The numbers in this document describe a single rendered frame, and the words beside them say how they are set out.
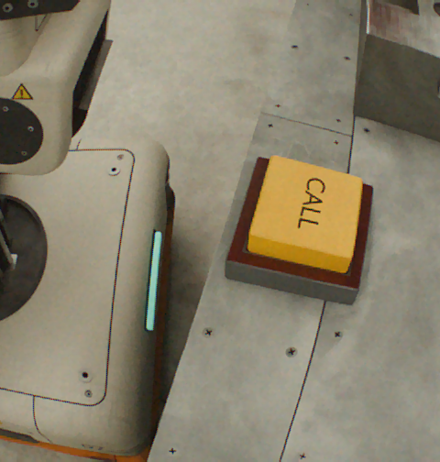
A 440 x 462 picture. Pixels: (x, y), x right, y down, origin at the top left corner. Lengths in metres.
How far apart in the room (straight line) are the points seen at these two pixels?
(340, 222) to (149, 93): 1.34
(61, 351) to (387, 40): 0.71
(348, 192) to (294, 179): 0.03
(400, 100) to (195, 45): 1.42
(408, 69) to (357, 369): 0.22
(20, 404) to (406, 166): 0.69
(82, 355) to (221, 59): 1.10
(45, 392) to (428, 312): 0.67
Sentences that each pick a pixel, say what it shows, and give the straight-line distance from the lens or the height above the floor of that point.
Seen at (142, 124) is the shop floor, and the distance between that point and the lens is 1.57.
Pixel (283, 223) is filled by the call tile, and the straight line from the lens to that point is 0.34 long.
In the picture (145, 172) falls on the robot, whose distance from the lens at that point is 1.09.
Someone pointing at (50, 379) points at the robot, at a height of 0.28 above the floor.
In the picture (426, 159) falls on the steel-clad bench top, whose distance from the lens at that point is 0.45.
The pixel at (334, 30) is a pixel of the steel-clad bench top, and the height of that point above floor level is 0.80.
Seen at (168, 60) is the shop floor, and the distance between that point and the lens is 1.77.
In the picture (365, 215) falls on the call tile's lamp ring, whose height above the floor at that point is 0.82.
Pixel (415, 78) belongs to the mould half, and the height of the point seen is 0.86.
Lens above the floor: 1.11
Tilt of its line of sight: 56 degrees down
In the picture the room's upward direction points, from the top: 1 degrees clockwise
